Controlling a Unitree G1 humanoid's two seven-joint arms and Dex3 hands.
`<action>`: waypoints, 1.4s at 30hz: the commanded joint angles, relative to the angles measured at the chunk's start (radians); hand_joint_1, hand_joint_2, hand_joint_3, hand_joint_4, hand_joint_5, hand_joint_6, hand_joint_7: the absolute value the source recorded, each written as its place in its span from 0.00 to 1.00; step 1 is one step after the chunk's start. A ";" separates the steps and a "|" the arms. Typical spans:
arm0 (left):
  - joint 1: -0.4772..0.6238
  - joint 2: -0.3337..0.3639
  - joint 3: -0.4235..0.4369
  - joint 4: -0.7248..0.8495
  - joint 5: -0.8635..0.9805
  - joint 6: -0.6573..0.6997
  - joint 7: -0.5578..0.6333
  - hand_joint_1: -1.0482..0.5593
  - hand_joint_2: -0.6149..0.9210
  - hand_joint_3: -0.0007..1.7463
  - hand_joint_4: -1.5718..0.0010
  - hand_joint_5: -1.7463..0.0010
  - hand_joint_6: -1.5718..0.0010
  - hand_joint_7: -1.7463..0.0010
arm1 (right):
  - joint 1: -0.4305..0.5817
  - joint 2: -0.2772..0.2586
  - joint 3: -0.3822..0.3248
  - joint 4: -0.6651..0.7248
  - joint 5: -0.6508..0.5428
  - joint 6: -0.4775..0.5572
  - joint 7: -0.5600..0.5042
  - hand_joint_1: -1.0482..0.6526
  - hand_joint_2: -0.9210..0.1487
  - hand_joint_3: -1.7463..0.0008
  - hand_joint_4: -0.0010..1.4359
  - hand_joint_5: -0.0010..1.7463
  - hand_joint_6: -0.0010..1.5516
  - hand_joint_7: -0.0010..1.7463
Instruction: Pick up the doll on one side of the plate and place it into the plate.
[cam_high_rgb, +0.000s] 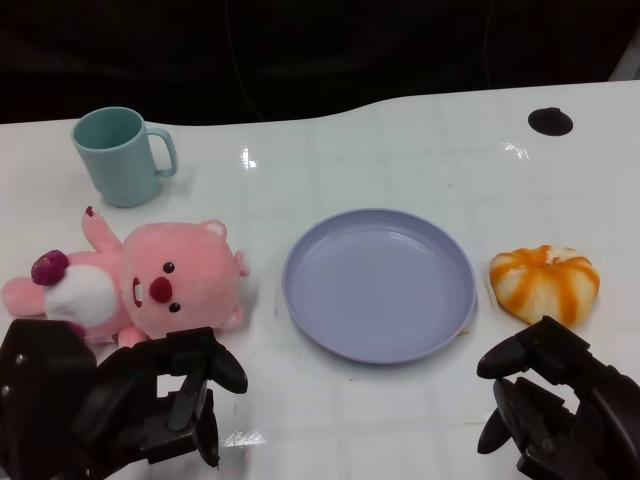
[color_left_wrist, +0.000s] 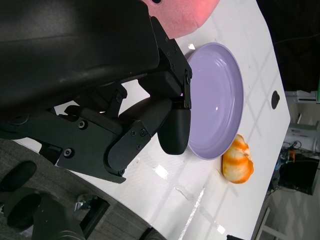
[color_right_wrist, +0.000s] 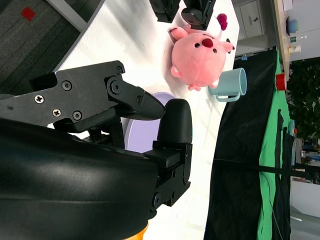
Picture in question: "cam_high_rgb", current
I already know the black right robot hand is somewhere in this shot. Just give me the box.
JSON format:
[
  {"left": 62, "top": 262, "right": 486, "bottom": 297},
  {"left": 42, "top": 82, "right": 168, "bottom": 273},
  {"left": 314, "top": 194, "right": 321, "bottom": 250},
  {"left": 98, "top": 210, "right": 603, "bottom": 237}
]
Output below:
[{"left": 475, "top": 315, "right": 640, "bottom": 480}]

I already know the black round table grommet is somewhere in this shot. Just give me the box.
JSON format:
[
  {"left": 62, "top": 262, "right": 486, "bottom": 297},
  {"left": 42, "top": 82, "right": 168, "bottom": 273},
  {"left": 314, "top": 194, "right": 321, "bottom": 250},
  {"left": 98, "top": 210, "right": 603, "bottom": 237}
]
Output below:
[{"left": 527, "top": 106, "right": 575, "bottom": 136}]

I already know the orange striped white bun toy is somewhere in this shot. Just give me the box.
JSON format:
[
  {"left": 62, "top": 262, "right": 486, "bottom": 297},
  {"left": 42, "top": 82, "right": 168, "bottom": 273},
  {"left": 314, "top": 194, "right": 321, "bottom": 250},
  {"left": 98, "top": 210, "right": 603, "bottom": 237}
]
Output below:
[{"left": 488, "top": 244, "right": 602, "bottom": 330}]

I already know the light blue plastic mug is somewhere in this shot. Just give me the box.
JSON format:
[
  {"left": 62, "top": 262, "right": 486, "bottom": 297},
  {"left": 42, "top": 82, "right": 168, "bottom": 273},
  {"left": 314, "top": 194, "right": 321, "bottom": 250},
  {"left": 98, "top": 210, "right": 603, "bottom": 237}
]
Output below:
[{"left": 71, "top": 105, "right": 179, "bottom": 209}]

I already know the lavender plastic plate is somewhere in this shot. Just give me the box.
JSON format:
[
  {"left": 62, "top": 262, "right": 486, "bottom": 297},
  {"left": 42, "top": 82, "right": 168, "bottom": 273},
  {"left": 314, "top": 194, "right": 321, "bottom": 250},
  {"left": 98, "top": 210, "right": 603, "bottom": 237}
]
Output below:
[{"left": 281, "top": 207, "right": 479, "bottom": 366}]

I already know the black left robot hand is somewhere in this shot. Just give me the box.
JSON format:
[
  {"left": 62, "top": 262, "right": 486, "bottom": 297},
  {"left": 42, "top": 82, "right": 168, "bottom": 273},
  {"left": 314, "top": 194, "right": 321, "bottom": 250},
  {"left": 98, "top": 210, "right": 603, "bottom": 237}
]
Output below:
[{"left": 0, "top": 318, "right": 250, "bottom": 480}]

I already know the pink plush beaver doll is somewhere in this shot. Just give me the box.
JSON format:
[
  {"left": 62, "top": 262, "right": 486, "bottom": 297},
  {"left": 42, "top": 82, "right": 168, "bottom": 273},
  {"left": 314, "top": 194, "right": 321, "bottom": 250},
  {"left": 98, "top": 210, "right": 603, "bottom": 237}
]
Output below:
[{"left": 1, "top": 205, "right": 252, "bottom": 350}]

